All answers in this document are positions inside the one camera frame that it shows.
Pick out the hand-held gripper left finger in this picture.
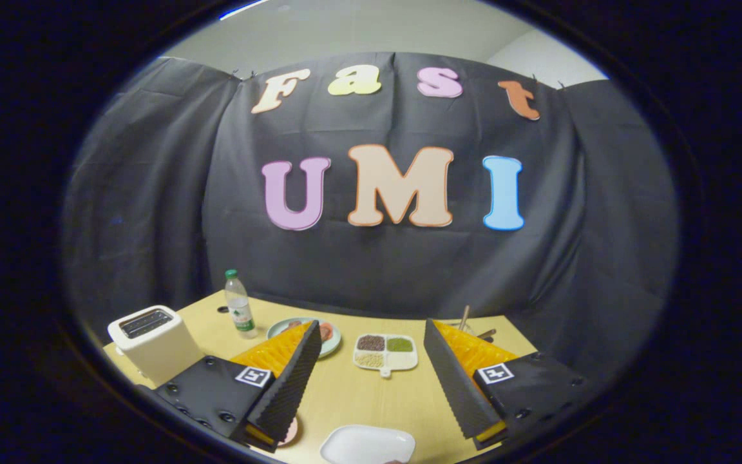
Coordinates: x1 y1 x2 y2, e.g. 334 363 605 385
154 320 323 453

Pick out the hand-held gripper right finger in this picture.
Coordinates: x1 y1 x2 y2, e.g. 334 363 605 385
423 318 597 450

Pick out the pink round plate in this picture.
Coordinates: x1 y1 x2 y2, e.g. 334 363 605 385
278 416 301 447

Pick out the pale green round plate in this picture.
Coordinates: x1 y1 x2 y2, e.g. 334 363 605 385
267 317 342 359

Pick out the white divided dish of grains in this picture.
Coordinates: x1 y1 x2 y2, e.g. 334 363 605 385
353 333 419 378

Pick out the clear water bottle green cap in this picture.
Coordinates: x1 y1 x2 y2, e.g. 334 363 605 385
225 269 259 340

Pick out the white rounded plate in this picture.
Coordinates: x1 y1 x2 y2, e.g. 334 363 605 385
319 424 417 464

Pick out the white toaster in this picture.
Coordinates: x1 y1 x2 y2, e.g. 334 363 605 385
107 305 205 387

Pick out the black backdrop cloth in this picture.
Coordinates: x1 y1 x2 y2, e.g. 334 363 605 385
62 52 680 387

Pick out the wire mesh utensil holder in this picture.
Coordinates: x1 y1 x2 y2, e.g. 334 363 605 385
452 319 497 342

